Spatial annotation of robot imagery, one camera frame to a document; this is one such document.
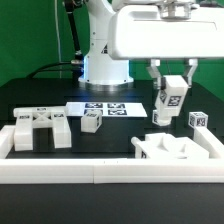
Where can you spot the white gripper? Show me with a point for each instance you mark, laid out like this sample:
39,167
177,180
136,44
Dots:
138,32

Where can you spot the white chair seat part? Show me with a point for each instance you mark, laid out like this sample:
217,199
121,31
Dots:
165,146

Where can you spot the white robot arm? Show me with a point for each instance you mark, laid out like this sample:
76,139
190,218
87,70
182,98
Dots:
100,69

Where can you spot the white chair backrest part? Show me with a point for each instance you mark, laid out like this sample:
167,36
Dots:
30,118

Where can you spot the white tagged cube far right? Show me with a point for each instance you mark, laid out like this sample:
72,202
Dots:
197,119

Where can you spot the white sheet with tags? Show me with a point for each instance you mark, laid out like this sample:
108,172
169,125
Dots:
108,109

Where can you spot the white U-shaped border fence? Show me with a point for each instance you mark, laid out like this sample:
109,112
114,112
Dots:
96,171

